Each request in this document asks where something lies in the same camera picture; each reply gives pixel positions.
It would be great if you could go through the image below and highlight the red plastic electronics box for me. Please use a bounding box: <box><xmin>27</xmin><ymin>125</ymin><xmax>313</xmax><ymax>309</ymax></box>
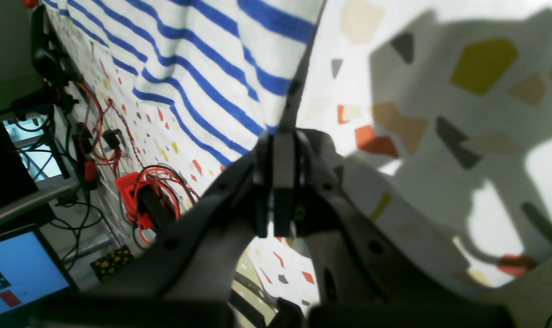
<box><xmin>114</xmin><ymin>172</ymin><xmax>166</xmax><ymax>232</ymax></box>

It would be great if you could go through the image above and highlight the red black wire bundle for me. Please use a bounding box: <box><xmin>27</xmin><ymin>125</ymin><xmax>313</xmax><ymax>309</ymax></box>
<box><xmin>73</xmin><ymin>80</ymin><xmax>199</xmax><ymax>246</ymax></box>

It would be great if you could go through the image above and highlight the computer monitor screen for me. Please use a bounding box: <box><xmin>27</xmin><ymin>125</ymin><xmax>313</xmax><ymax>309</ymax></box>
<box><xmin>0</xmin><ymin>225</ymin><xmax>80</xmax><ymax>328</ymax></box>

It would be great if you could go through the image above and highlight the black yellow dotted block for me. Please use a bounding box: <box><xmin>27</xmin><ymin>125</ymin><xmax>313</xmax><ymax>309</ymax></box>
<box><xmin>90</xmin><ymin>245</ymin><xmax>134</xmax><ymax>282</ymax></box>

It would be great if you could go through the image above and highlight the blue white striped t-shirt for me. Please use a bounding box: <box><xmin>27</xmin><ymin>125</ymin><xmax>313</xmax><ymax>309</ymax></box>
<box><xmin>44</xmin><ymin>0</ymin><xmax>324</xmax><ymax>167</ymax></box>

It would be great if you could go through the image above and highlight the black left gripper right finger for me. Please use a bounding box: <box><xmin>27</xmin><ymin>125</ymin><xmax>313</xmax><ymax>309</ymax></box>
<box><xmin>292</xmin><ymin>129</ymin><xmax>515</xmax><ymax>328</ymax></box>

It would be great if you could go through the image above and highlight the black curved handle tool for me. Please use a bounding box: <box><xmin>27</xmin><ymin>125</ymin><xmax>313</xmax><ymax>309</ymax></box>
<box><xmin>31</xmin><ymin>5</ymin><xmax>72</xmax><ymax>87</ymax></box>

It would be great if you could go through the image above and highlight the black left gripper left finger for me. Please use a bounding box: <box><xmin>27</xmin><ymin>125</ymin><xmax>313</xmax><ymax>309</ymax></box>
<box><xmin>89</xmin><ymin>134</ymin><xmax>273</xmax><ymax>328</ymax></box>

